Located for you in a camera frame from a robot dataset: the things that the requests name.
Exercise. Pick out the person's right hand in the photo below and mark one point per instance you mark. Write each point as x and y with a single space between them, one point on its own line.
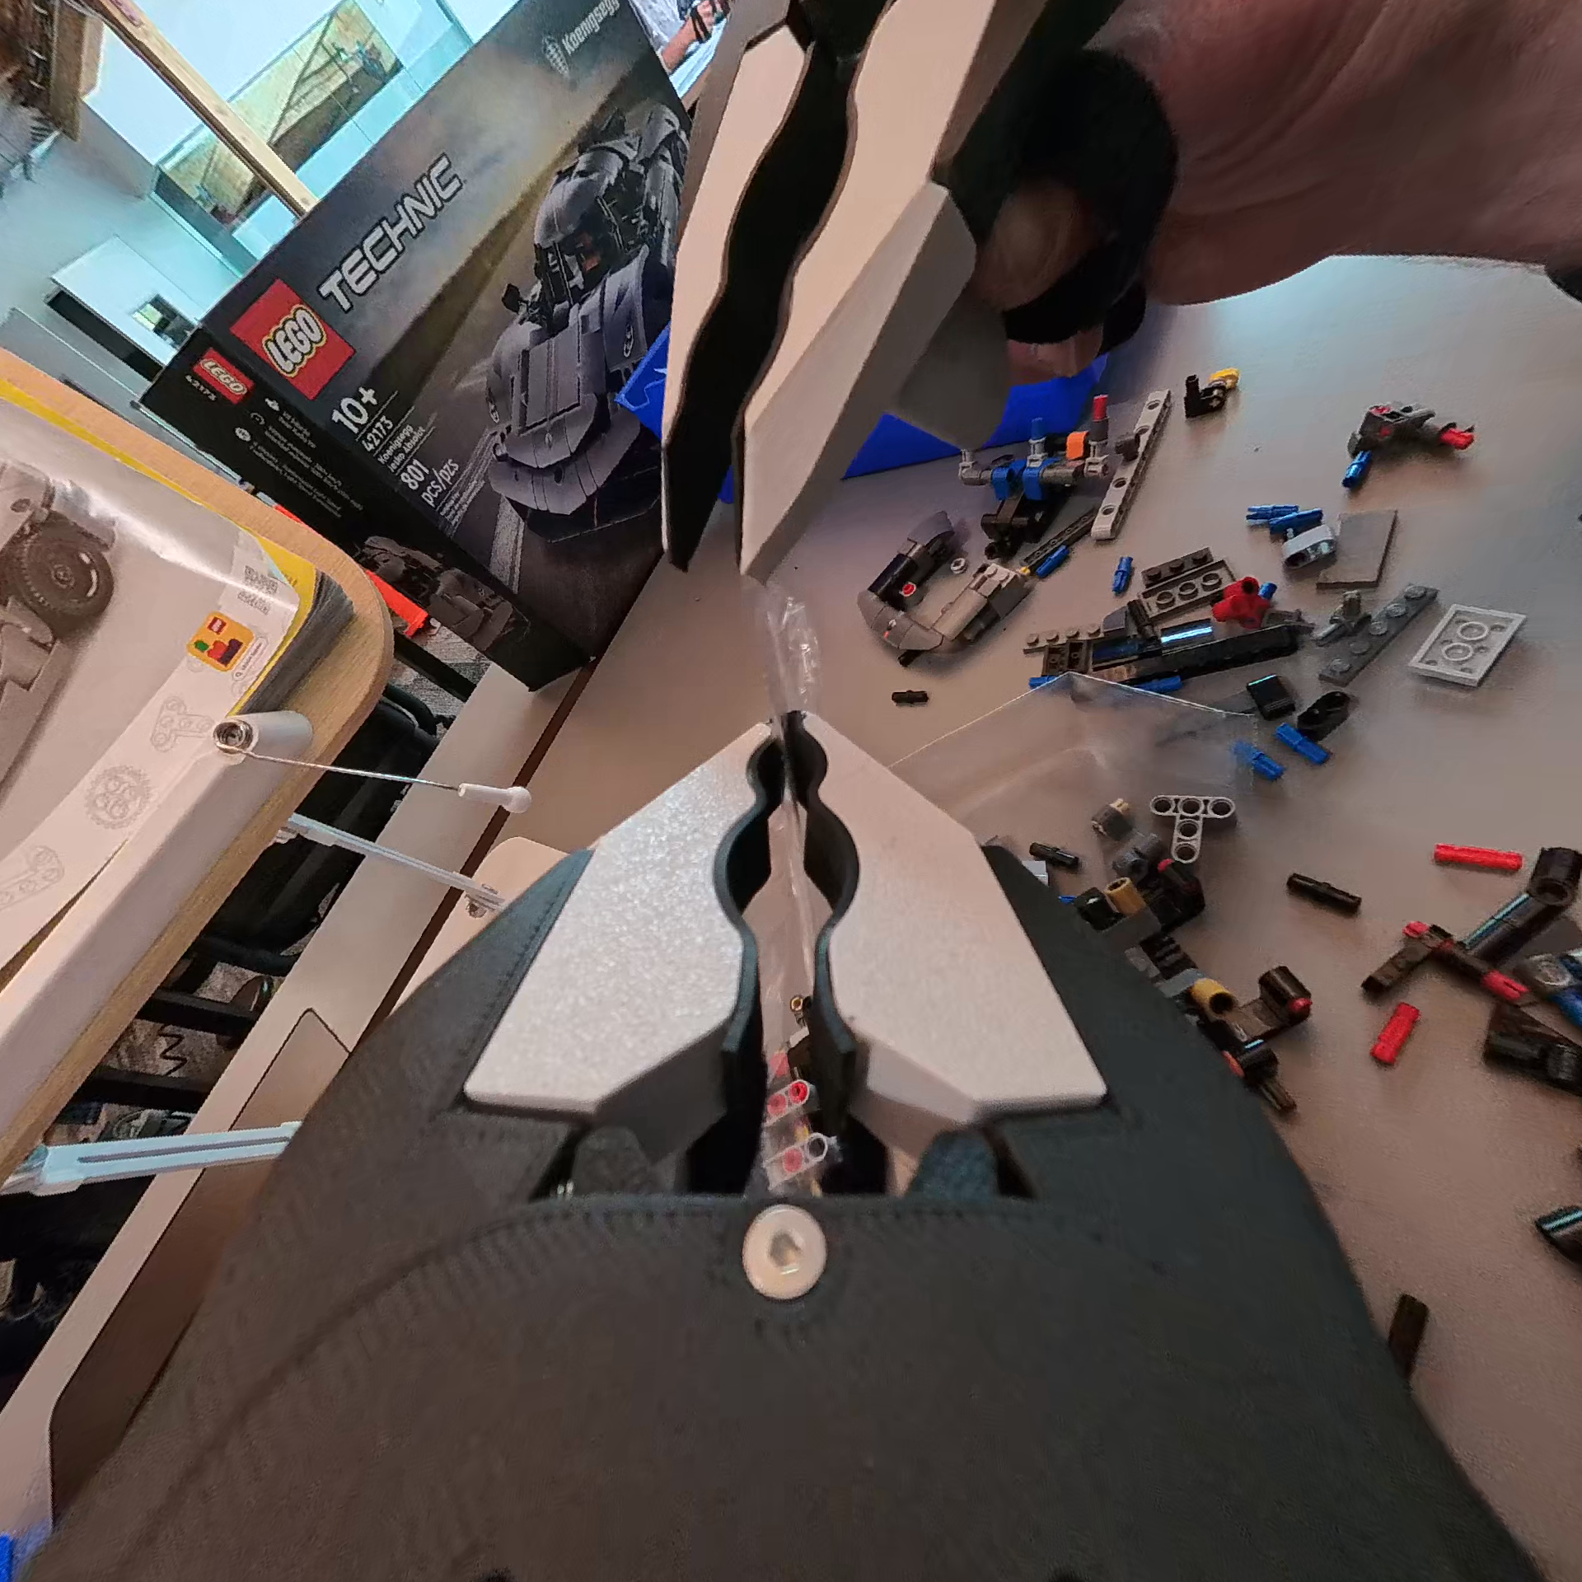
1360 123

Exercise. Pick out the light grey square lego plate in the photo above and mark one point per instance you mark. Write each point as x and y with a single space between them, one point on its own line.
1466 645

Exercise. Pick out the light grey T-shaped lego beam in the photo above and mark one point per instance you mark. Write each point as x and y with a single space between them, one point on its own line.
1189 822

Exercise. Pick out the pile of loose lego pieces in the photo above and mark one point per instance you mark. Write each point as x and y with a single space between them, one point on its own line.
1217 606

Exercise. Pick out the black lego set box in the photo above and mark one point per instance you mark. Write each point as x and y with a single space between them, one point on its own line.
432 310

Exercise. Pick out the lego instruction booklet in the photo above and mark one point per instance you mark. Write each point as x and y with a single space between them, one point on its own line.
149 594

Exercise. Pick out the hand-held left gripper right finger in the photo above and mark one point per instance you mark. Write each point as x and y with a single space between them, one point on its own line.
976 977

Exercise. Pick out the grey lego connector assembly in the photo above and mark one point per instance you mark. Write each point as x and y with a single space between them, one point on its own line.
951 606

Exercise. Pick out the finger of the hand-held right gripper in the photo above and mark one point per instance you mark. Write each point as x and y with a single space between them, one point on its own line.
710 272
865 321

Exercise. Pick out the lego axle assembly blue connectors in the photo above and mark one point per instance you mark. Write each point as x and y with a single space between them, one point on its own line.
1038 478

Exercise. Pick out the blue plastic bin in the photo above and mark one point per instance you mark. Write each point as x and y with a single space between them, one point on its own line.
1063 397

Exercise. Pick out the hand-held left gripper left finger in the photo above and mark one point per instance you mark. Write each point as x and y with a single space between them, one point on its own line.
594 977

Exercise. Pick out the wooden and white book stand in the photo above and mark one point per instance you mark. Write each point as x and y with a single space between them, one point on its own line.
364 638

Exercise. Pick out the large clear plastic bag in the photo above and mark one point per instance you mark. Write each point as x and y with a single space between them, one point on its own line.
1051 743

